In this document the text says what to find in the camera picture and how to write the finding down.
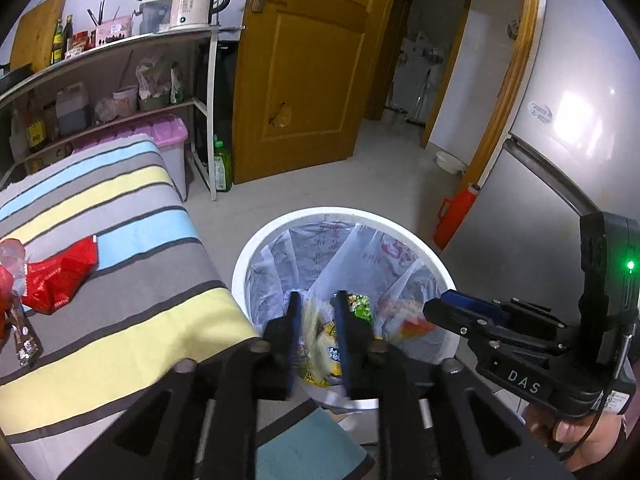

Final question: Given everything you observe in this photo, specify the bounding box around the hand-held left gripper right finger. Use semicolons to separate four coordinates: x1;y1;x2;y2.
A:
332;289;576;480

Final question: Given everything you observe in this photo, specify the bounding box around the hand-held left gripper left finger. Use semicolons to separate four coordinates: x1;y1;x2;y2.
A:
57;290;304;480

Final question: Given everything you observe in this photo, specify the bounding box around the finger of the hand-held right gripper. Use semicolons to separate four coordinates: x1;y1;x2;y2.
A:
422;299;549;347
440;290;569;344

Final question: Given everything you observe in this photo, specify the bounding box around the white trash bin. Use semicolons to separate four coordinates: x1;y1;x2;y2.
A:
231;206;460;412

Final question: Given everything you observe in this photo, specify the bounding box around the person's right hand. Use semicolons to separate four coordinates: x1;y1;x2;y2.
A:
524;402;626;474

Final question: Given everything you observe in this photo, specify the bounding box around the clear plastic bin liner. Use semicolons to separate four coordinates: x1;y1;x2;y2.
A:
247;217;449;362

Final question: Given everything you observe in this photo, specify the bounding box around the red thermos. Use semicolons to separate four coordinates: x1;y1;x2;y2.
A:
432;183;481;251

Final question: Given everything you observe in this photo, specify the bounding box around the teal cushion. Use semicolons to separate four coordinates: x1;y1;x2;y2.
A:
254;407;369;480

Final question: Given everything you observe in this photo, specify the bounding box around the white basin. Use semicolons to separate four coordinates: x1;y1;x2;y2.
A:
434;150;469;176

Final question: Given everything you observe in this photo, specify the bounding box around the striped tablecloth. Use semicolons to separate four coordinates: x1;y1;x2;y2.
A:
0;132;261;444

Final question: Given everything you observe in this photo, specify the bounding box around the large green bottle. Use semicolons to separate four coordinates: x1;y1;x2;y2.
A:
212;134;234;194

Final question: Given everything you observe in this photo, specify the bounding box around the silver refrigerator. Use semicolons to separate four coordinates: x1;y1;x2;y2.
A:
442;0;640;341

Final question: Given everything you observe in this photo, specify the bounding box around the white shelf unit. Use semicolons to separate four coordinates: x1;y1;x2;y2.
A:
0;24;246;202

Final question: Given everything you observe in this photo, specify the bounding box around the red snack bag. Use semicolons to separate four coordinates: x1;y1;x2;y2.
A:
22;237;100;315

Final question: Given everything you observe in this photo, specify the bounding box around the pink lid storage box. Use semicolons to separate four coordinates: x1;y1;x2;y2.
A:
72;113;190;204

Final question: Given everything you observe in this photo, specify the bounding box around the wooden door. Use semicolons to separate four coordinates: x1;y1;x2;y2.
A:
232;0;404;186

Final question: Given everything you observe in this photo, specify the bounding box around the brown snack wrapper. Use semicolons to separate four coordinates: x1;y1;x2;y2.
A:
8;289;45;367

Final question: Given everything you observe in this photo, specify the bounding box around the green slim bottle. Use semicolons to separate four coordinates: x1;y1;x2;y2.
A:
169;62;185;106

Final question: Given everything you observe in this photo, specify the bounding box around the white plastic bucket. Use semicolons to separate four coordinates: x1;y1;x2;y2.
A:
112;85;140;116

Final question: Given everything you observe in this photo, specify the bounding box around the clear red candy wrapper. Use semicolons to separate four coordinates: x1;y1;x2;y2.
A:
0;238;27;352

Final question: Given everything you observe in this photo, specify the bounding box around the crumpled plastic bag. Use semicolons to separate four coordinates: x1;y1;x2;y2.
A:
135;57;174;101

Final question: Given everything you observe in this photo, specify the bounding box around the large dark liquid jug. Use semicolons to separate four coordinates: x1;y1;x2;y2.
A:
54;83;91;137

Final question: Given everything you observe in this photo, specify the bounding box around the soy sauce bottle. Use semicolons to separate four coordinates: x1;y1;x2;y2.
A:
24;90;49;154

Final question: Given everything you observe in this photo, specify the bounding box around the clear plastic bottle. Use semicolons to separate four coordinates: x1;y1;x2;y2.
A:
8;107;29;161

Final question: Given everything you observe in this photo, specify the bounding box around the white electric kettle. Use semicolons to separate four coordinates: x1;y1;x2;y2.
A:
167;0;235;31

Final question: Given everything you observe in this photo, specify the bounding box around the clear plastic container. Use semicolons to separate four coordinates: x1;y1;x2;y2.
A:
134;0;174;35

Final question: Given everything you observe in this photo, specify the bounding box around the pink chopstick box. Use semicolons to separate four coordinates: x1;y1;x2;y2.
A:
87;0;135;47

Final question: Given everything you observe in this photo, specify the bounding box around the black wok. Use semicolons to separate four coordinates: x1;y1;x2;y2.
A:
0;62;37;94

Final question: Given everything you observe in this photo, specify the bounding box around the wooden cutting board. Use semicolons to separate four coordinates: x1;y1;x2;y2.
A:
8;0;68;72

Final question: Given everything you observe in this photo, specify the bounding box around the wooden door frame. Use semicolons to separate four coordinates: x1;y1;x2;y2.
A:
457;0;544;192

